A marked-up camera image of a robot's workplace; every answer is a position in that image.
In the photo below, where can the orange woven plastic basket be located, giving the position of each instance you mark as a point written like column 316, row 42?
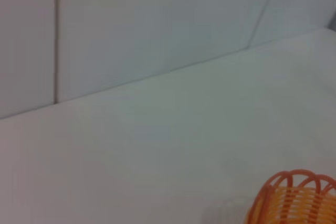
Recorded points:
column 294, row 203

